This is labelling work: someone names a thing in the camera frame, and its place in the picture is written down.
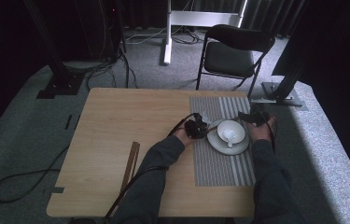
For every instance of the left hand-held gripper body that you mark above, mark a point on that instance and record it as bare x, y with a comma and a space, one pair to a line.
194, 129

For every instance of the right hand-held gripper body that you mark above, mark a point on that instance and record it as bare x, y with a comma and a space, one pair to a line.
259, 117

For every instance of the white round plate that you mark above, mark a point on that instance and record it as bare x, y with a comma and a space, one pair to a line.
225, 150

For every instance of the bundle of wooden chopsticks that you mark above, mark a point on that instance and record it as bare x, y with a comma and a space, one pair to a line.
131, 161

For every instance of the person's left hand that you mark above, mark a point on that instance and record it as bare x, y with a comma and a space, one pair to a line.
182, 137

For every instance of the person's right hand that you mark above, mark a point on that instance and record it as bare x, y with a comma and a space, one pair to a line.
261, 132

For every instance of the white bowl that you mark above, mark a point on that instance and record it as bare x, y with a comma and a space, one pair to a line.
235, 126

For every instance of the white ceramic spoon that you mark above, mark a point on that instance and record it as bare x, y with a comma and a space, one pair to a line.
229, 137

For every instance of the black metal stand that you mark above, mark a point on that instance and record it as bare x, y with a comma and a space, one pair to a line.
60, 84
283, 93

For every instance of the grey striped placemat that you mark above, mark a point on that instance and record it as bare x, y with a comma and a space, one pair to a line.
216, 168

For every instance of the black folding chair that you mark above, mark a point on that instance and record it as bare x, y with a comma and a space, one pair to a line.
228, 57

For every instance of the dark curtain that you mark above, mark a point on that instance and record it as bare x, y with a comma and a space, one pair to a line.
269, 15

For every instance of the black tape strip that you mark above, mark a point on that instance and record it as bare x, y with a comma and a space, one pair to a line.
68, 122

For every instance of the dark equipment cabinet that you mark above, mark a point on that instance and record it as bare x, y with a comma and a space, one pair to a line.
101, 28

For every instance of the grey tape piece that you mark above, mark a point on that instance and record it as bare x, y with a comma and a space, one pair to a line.
57, 190

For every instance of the white desk frame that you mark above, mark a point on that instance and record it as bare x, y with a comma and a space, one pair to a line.
200, 18

